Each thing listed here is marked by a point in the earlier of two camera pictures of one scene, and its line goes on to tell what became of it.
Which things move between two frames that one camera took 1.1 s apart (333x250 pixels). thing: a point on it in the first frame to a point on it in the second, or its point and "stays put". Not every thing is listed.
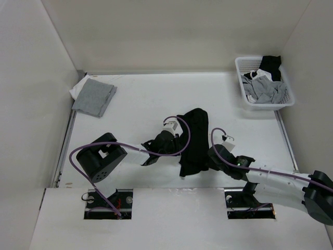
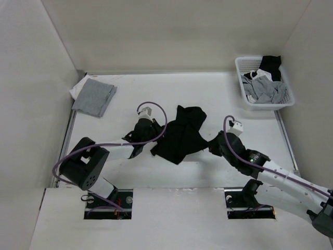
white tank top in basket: (255, 74) stays put
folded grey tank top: (94, 97) stays put
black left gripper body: (173, 148) to (154, 133)
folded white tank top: (76, 89) stays put
